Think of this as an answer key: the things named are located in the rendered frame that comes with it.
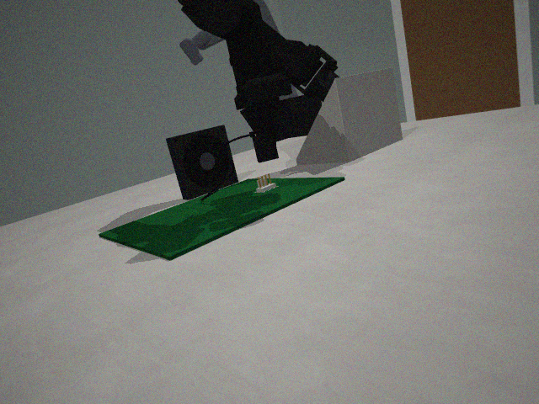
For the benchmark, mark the green circuit board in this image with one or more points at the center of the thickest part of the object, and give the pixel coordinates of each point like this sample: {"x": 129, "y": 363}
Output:
{"x": 182, "y": 228}

